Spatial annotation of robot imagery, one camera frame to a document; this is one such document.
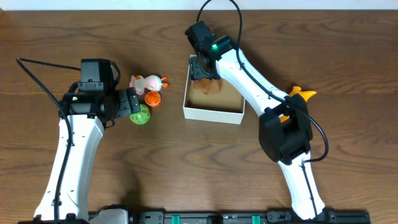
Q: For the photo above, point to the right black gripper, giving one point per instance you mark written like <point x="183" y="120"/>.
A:
<point x="195" y="69"/>

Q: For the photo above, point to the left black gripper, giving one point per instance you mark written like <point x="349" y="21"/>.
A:
<point x="132" y="101"/>

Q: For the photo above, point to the brown plush toy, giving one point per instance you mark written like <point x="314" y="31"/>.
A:
<point x="207" y="86"/>

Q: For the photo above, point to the green numbered dice ball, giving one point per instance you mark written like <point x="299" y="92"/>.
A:
<point x="141" y="117"/>

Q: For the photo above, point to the small orange ball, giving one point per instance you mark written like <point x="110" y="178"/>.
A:
<point x="153" y="98"/>

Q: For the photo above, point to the white pink duck toy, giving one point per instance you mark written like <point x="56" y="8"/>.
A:
<point x="152" y="83"/>

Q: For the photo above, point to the white cardboard box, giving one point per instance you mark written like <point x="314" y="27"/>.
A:
<point x="225" y="106"/>

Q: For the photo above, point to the yellow rubber duck toy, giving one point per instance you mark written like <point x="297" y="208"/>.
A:
<point x="296" y="90"/>

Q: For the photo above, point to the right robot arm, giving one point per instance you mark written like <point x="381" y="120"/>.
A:
<point x="285" y="126"/>

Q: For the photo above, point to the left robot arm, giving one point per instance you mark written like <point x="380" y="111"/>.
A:
<point x="66" y="196"/>

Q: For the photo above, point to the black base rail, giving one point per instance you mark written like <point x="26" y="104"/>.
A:
<point x="272" y="216"/>

